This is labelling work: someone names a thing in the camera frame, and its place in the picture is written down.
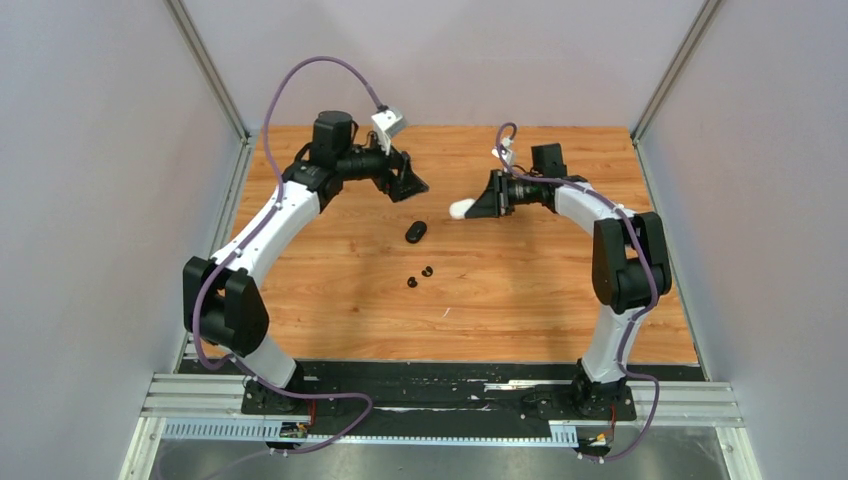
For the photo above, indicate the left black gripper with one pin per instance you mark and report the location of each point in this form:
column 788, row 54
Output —
column 404, row 184

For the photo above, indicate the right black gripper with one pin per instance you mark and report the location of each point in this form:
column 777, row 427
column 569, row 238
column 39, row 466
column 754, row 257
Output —
column 494, row 202

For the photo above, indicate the white earbud charging case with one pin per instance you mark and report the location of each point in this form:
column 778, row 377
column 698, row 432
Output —
column 458, row 209

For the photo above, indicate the black earbud charging case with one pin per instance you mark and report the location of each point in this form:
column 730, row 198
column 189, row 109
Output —
column 416, row 232

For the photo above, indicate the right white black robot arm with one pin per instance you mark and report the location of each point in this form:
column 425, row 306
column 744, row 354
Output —
column 630, row 267

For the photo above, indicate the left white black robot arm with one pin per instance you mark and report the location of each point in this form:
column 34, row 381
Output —
column 222, row 303

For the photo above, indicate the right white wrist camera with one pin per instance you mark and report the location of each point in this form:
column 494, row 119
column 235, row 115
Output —
column 504, row 152

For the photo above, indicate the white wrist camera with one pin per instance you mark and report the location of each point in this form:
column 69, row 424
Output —
column 504, row 152
column 387, row 123

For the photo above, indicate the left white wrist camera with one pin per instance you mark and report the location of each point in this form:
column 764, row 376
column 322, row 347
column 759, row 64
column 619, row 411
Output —
column 387, row 123

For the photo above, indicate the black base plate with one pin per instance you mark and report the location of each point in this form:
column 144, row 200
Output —
column 463, row 428

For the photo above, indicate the left aluminium frame post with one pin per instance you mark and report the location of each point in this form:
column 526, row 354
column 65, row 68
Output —
column 200, row 53

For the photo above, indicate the aluminium frame post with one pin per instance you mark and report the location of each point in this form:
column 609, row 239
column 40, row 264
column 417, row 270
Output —
column 686, row 49
column 200, row 53

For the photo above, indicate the right aluminium frame post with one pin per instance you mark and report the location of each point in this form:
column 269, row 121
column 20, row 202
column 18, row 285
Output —
column 686, row 49

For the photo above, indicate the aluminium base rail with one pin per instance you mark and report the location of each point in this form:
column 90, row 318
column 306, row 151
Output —
column 675, row 403

